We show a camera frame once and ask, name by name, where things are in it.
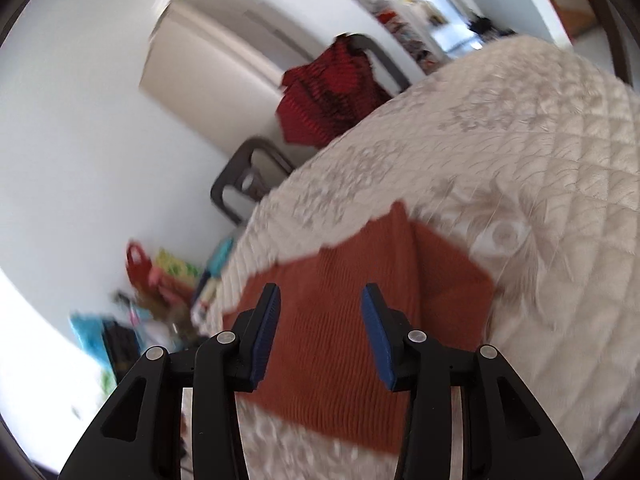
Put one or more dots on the beige quilted table cover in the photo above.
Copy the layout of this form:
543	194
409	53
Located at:
525	185

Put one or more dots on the dark grey plastic chair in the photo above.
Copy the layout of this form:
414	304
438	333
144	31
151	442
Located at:
390	67
225	180

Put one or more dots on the green floral bag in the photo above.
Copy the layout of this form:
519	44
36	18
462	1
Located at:
175	270

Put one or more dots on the rust orange knit sweater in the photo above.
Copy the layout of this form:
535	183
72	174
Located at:
325	310

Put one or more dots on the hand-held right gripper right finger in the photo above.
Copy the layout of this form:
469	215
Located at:
377	345

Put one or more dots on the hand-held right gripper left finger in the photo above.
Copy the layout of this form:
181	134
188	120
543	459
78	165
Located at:
265	340

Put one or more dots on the red plaid shirt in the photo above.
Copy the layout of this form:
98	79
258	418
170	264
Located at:
325	95

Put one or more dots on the light blue thermos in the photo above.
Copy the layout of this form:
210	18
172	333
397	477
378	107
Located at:
87	335

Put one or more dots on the red tote bag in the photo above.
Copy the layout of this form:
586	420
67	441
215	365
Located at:
137	265

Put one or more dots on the blue lace doily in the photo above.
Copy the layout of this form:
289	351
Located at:
222	255

